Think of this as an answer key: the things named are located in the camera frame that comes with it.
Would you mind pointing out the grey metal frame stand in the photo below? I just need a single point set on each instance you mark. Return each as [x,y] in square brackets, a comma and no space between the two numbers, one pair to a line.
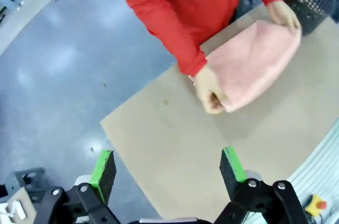
[26,181]

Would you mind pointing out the pink terry towel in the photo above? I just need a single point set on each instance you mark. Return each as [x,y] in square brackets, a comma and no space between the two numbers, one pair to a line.
[254,59]

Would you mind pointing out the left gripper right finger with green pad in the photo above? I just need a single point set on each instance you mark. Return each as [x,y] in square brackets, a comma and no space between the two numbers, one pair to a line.
[233,173]

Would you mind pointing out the dark grey perforated laundry basket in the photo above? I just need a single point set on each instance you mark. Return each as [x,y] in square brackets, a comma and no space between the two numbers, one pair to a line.
[308,1]

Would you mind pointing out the person's left hand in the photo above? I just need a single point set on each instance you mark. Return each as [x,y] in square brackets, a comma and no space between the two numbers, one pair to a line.
[284,14]

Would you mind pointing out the cardboard box with white parts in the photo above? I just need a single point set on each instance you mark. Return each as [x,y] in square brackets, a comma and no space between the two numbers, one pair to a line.
[14,208]

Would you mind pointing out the person's right hand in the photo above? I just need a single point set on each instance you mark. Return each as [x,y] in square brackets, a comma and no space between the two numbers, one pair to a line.
[208,89]

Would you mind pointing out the person's right forearm red sleeve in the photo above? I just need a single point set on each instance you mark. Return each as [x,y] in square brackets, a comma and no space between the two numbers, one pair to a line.
[182,49]

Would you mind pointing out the yellow emergency stop button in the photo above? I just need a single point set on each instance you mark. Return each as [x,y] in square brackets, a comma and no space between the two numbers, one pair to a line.
[316,205]

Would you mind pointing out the aluminium frame rail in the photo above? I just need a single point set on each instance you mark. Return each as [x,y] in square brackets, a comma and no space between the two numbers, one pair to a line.
[317,160]

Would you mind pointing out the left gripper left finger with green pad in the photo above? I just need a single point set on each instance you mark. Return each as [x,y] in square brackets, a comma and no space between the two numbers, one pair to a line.
[103,176]

